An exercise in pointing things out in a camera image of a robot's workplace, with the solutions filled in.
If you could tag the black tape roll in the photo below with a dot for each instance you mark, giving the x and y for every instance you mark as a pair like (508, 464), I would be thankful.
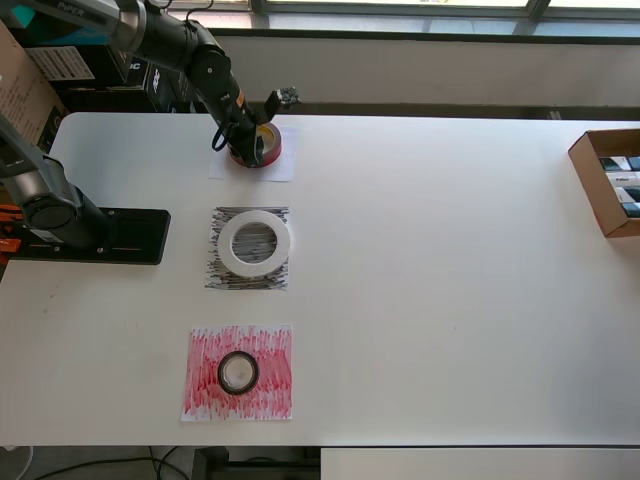
(238, 393)

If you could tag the black table leg frame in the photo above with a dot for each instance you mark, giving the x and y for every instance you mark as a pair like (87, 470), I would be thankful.
(210, 465)

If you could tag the white tape roll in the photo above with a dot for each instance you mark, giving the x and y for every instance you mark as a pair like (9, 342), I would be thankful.
(225, 245)

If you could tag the large brown cardboard box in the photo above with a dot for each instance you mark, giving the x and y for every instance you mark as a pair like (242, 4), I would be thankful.
(20, 90)

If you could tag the open brown cardboard tray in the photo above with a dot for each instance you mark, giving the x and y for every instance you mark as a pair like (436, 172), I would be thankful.
(587, 170)

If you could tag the red scribbled paper sheet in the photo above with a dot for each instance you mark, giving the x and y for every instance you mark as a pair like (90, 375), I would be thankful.
(270, 395)

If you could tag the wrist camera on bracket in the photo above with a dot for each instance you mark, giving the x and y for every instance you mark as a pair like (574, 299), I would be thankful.
(285, 96)

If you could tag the white carton black lettering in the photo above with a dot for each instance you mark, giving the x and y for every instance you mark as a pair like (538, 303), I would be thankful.
(622, 180)

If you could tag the black box white lettering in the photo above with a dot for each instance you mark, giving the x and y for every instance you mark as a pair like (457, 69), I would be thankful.
(175, 95)
(155, 97)

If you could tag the dark window frame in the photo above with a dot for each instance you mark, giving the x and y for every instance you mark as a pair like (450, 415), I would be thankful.
(537, 12)

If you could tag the orange black table clamp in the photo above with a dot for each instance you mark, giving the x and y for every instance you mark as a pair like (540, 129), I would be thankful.
(10, 246)

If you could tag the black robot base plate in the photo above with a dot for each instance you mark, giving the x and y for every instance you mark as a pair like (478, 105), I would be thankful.
(140, 235)

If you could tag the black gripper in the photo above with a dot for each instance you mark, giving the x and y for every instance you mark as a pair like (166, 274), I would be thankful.
(247, 130)

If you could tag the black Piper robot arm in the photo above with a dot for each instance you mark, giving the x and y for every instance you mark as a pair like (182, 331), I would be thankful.
(210, 65)

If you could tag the white rectangular board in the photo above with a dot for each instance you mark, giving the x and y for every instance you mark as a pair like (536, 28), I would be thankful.
(450, 465)

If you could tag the black scribbled paper sheet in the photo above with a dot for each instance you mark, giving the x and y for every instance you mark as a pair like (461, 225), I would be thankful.
(270, 282)

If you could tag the plain white paper sheet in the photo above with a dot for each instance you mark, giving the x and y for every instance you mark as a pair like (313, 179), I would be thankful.
(280, 172)

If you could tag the black box white label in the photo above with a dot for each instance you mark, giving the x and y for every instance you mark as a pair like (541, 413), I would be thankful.
(65, 62)

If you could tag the red tape roll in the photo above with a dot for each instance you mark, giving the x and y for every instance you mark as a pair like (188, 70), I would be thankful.
(274, 147)

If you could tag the teal black printed box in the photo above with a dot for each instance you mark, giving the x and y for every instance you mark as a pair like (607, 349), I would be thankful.
(85, 36)

